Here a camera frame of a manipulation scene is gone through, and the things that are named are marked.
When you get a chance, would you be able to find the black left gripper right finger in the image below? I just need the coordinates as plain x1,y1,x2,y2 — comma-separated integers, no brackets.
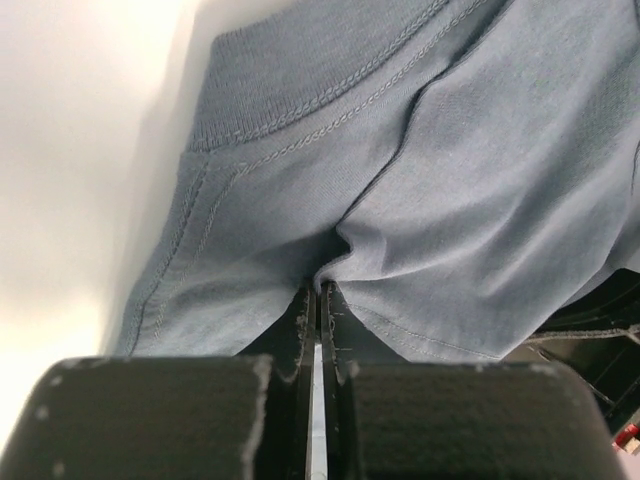
319,283,625,479

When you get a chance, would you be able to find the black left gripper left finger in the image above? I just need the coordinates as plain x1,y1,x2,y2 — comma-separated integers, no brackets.
12,287,316,479

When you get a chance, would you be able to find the grey t shirt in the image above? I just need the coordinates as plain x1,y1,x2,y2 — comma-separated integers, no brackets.
116,1,639,362

